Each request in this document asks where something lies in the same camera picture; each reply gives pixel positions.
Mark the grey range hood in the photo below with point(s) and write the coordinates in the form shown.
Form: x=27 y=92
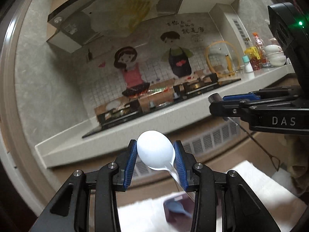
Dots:
x=74 y=23

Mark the glass pot lid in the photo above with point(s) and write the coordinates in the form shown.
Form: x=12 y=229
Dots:
x=223 y=59

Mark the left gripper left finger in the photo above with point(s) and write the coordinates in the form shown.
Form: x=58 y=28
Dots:
x=69 y=209

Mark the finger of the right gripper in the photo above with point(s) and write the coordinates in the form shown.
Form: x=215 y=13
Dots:
x=271 y=112
x=272 y=92

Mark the cartoon couple wall sticker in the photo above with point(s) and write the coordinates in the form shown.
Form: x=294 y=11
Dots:
x=134 y=71

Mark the white plastic spoon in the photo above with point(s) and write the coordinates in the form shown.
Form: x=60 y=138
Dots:
x=157 y=152

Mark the stacked white bowls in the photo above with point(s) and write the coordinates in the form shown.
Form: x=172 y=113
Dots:
x=275 y=55

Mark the black gas stove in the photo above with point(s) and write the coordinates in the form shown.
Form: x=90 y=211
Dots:
x=126 y=109

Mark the thin metal skewer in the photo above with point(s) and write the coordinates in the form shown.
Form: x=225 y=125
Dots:
x=274 y=160

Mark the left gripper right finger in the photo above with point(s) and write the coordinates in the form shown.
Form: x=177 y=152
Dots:
x=241 y=209

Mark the white teal shaker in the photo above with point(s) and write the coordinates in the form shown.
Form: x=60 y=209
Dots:
x=247 y=65

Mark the grey ventilation grille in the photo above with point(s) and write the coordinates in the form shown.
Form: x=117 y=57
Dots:
x=207 y=138

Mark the blue plastic spoon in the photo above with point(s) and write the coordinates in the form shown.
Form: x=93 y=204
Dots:
x=177 y=207

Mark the yellow condiment bottle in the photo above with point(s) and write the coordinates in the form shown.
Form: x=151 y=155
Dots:
x=253 y=54

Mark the maroon plastic utensil caddy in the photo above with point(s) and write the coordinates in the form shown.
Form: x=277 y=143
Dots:
x=188 y=203

